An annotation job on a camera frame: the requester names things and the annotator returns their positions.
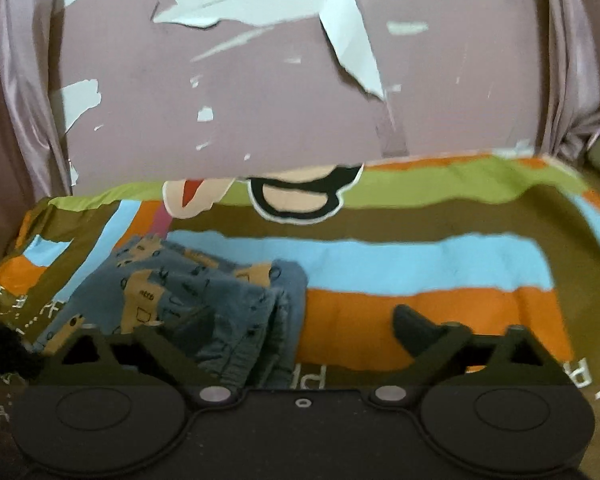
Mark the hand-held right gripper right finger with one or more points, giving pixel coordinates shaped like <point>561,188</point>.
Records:
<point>412,331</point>

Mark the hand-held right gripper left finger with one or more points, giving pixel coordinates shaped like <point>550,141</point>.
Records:
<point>172,356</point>

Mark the blue car print pants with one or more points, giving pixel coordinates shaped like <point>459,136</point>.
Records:
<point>220,305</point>

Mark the striped printed bed sheet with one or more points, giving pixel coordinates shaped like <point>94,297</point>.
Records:
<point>405,265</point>

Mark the pink satin curtain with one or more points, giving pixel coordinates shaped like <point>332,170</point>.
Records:
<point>580,60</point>
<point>20,110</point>

